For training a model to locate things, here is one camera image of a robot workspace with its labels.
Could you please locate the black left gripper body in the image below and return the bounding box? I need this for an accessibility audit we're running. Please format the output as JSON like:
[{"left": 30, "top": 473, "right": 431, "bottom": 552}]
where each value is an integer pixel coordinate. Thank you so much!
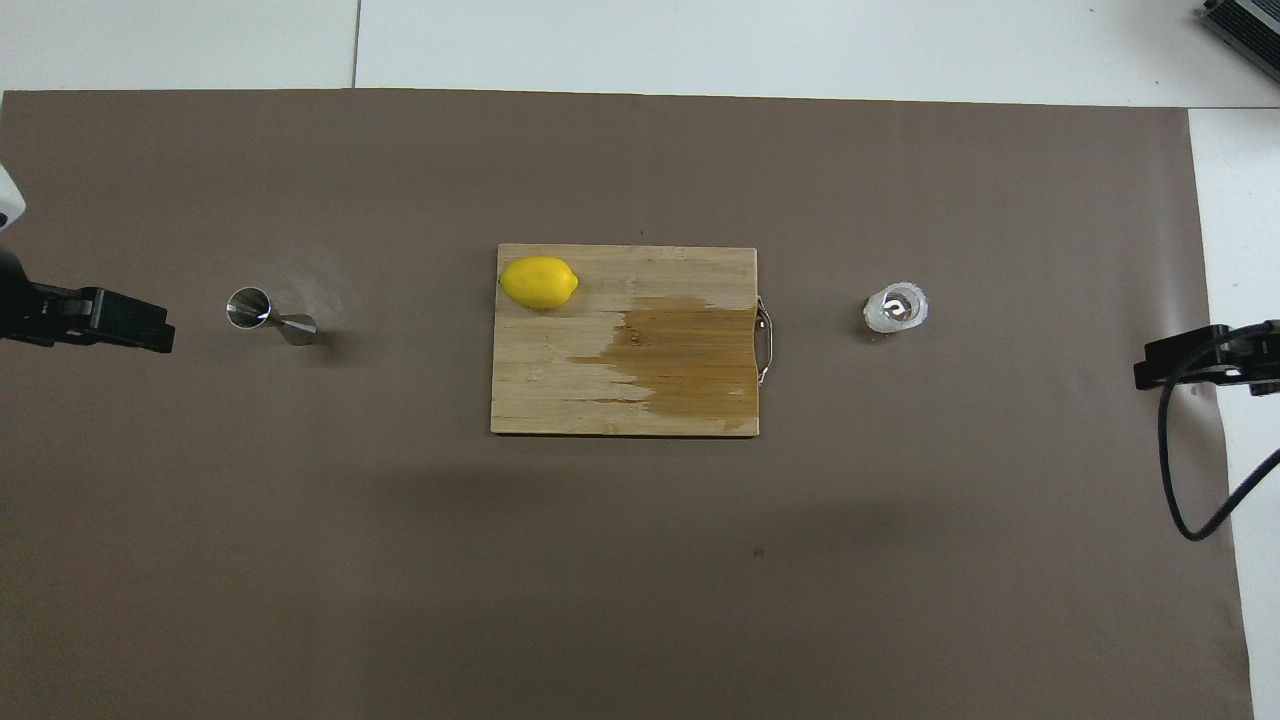
[{"left": 0, "top": 245, "right": 39, "bottom": 346}]

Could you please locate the steel double jigger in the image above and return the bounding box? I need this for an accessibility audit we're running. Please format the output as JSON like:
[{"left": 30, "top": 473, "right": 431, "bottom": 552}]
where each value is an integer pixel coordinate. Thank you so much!
[{"left": 226, "top": 287, "right": 318, "bottom": 347}]

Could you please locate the grey metal device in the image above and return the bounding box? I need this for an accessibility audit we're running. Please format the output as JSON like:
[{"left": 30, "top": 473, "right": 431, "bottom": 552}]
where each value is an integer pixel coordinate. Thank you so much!
[{"left": 1197, "top": 0, "right": 1280, "bottom": 83}]

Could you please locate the brown paper table mat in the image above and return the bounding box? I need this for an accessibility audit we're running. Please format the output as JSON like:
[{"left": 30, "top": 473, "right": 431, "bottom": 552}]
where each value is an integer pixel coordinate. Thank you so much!
[{"left": 0, "top": 88, "right": 1257, "bottom": 720}]

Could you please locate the yellow lemon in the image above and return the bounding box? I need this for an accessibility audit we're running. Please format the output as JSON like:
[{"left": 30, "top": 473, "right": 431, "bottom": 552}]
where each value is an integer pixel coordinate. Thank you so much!
[{"left": 499, "top": 256, "right": 580, "bottom": 310}]

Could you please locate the wooden cutting board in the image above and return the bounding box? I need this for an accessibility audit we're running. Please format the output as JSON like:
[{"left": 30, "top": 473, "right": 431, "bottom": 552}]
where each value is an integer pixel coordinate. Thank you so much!
[{"left": 490, "top": 243, "right": 776, "bottom": 438}]

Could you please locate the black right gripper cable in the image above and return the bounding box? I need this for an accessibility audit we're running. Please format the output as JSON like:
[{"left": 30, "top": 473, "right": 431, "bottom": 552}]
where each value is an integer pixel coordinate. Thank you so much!
[{"left": 1157, "top": 322, "right": 1280, "bottom": 542}]

